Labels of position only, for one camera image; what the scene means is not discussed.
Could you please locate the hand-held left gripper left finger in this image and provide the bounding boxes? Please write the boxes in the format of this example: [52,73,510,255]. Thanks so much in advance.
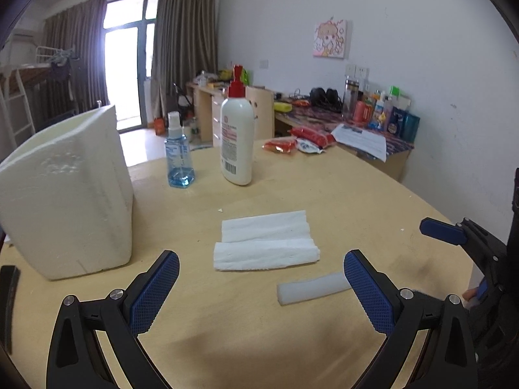
[45,249,181,389]

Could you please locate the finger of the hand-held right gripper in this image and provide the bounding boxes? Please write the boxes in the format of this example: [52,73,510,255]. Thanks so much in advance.
[419,217,508,289]

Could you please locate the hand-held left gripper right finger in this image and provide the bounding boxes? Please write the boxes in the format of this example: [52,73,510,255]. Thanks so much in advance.
[343,249,480,389]

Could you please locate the white foam strip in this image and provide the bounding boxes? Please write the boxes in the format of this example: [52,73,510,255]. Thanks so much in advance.
[277,272,353,306]

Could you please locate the white foam box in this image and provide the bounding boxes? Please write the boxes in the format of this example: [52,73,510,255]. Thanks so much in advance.
[0,104,135,281]

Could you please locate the white folded paper towel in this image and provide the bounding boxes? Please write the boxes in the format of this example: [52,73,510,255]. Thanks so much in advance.
[221,210,315,244]
[213,238,321,272]

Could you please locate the dark blue bottle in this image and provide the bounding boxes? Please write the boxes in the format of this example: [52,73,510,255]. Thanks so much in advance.
[387,107,406,135]

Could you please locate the printed paper sheet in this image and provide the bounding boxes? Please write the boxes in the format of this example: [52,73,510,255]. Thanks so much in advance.
[330,124,388,162]

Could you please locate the blue spray bottle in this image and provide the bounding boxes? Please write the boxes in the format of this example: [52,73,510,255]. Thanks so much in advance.
[164,111,196,189]

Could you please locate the white and blue tube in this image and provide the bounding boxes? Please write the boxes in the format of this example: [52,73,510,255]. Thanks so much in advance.
[373,93,386,131]

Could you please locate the red canister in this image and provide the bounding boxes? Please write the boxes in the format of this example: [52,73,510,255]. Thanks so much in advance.
[353,100,373,123]

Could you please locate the white snack packet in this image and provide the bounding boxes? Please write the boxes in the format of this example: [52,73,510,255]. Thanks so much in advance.
[295,138,327,155]

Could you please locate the clear tumbler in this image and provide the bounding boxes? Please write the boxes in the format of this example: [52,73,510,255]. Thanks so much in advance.
[343,76,362,118]

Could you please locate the large red snack packet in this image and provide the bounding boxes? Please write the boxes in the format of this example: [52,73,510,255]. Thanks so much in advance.
[289,126,337,149]

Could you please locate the small red snack packet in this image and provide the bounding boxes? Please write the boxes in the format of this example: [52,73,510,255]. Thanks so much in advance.
[261,137,299,154]

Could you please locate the white lotion bottle red pump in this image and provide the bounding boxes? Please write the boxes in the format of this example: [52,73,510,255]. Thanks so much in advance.
[220,65,256,187]

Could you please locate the light wooden desk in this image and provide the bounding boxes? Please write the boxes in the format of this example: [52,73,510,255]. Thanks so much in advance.
[187,81,228,147]

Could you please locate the black folded trolley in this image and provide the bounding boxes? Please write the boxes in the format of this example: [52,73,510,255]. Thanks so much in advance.
[172,83,196,124]

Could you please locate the wooden chair with smiley face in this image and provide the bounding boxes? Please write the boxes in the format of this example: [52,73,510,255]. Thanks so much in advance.
[245,85,276,139]

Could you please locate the glass balcony door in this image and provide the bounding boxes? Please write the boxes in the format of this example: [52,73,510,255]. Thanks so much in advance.
[101,0,161,133]

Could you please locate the grey metal ladder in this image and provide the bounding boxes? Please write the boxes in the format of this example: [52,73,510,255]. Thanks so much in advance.
[0,73,35,151]

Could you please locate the dark hanging clothes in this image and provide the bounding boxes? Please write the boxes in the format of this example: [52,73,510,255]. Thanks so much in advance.
[49,49,78,103]

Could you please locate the brown curtain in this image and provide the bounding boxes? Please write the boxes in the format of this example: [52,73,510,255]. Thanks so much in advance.
[151,0,220,121]
[41,0,108,119]

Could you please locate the grey metal bunk bed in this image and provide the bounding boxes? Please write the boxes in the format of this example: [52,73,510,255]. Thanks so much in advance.
[0,46,78,131]

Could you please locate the white air conditioner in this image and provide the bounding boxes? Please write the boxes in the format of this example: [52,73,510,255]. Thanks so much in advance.
[10,29,43,42]

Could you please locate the black strap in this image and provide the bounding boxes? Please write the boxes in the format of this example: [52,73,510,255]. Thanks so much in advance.
[0,265,21,354]

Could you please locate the white wall switch plate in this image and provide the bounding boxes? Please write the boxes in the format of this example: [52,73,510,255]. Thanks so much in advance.
[344,64,370,80]

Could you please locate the pink wall poster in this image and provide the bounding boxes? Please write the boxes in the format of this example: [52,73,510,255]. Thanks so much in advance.
[312,19,349,58]

